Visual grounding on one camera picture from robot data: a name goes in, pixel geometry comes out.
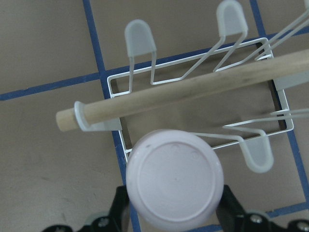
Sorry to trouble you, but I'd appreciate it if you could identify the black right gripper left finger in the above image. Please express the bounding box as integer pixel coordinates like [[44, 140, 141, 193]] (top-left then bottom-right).
[[108, 185, 130, 232]]

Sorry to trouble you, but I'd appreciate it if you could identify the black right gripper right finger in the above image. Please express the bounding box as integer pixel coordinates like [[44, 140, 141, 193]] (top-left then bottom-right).
[[216, 185, 245, 232]]

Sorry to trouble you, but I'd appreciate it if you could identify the pink plastic cup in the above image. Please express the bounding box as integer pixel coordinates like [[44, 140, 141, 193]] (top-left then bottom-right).
[[126, 130, 224, 232]]

